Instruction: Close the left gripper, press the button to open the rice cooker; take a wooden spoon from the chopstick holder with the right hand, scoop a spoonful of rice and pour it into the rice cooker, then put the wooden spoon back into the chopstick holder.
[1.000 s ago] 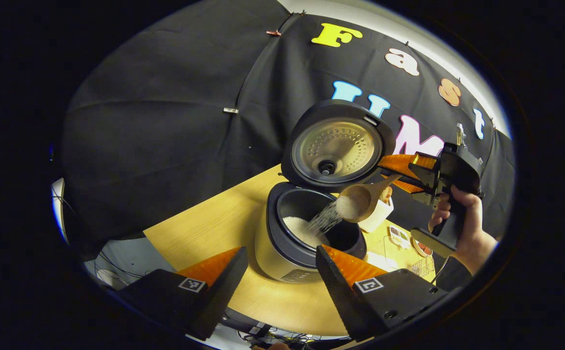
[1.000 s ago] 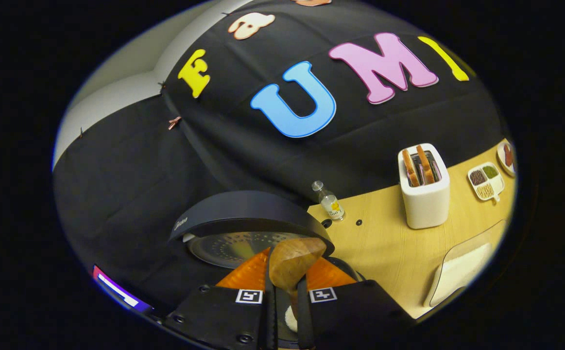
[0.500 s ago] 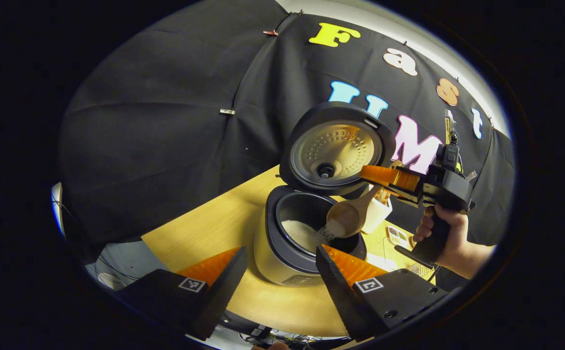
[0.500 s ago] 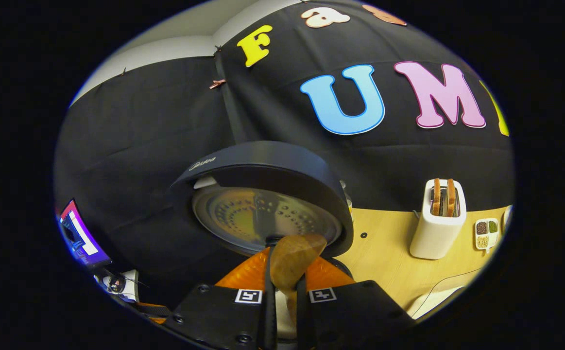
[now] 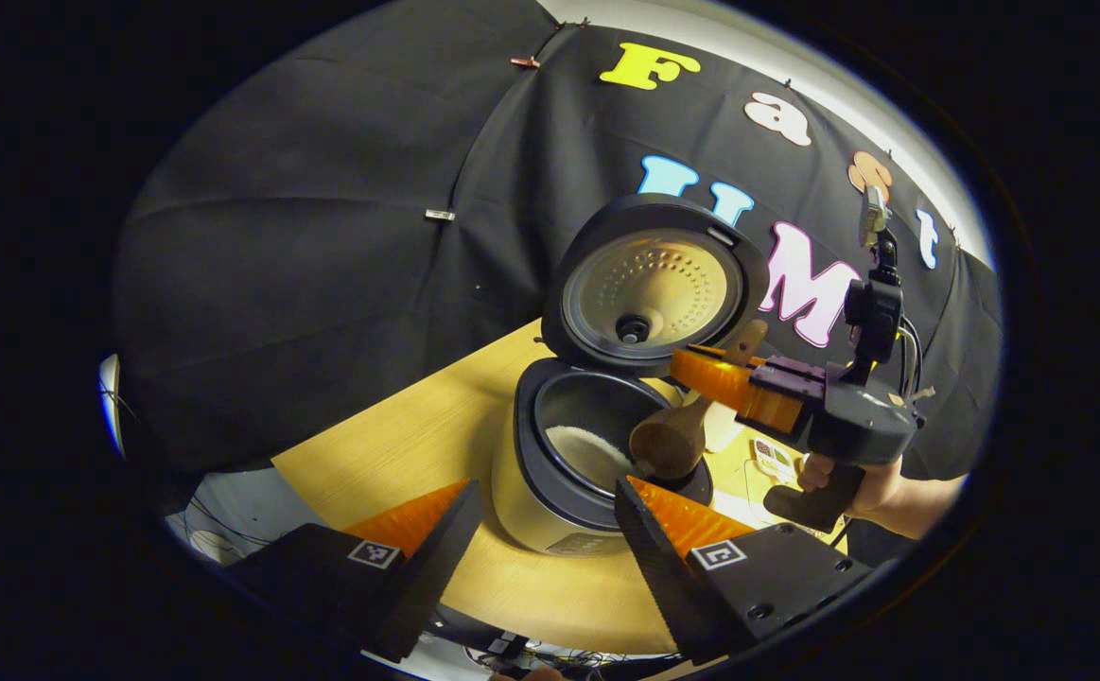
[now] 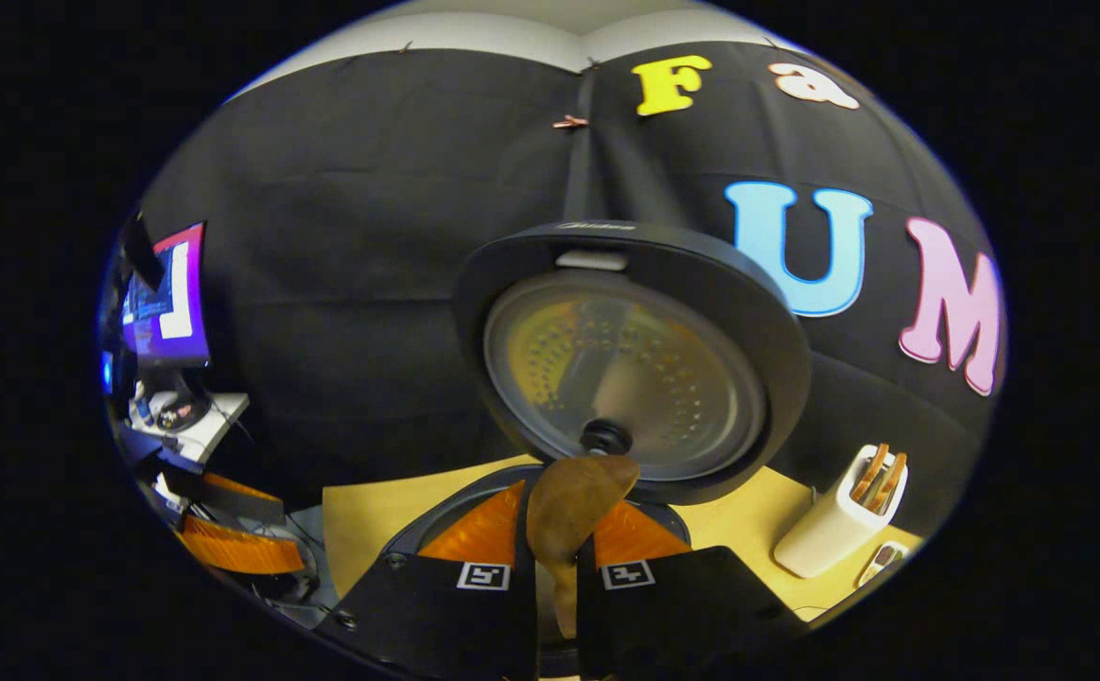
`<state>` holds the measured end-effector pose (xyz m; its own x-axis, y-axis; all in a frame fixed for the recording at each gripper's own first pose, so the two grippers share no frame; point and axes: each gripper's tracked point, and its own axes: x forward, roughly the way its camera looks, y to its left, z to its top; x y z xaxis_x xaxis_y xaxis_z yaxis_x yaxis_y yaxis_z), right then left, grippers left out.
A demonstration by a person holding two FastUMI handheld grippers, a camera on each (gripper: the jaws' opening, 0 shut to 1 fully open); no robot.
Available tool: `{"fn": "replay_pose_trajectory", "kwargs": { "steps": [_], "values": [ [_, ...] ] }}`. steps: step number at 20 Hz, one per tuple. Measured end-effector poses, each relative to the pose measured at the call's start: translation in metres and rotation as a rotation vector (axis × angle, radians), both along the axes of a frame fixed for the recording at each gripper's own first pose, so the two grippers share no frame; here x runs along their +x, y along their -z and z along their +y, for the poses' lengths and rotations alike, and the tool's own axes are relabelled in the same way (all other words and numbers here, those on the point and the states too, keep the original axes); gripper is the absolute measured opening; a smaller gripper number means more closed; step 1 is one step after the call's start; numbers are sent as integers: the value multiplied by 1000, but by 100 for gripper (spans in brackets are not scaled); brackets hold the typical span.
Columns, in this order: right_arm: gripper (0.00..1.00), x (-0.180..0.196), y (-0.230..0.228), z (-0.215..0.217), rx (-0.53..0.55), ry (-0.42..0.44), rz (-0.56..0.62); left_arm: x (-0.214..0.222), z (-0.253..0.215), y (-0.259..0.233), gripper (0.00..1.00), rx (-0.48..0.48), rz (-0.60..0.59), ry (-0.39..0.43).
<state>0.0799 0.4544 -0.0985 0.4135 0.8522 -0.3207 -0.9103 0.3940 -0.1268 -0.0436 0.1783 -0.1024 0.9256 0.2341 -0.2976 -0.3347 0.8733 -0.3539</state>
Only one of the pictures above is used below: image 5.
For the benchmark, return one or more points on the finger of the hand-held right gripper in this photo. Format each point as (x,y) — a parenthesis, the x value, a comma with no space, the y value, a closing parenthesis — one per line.
(710,374)
(772,409)

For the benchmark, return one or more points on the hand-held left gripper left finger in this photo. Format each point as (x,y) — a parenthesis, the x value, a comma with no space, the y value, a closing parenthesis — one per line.
(431,563)

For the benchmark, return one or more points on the silver clip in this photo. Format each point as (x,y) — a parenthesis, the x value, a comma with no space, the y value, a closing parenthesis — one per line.
(440,215)

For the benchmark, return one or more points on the white divided bean dish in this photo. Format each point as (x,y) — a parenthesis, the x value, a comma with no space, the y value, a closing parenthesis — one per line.
(776,461)

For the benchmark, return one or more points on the wooden spoon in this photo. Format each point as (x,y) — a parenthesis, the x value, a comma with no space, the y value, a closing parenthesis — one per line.
(672,440)

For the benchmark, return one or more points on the dark grey rice cooker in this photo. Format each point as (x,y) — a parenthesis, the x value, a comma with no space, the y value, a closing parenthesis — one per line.
(654,284)

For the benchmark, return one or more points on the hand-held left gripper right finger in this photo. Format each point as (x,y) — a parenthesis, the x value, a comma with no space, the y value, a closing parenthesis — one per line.
(658,567)

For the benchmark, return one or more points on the white rice heap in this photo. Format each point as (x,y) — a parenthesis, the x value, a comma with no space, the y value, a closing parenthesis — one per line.
(587,454)

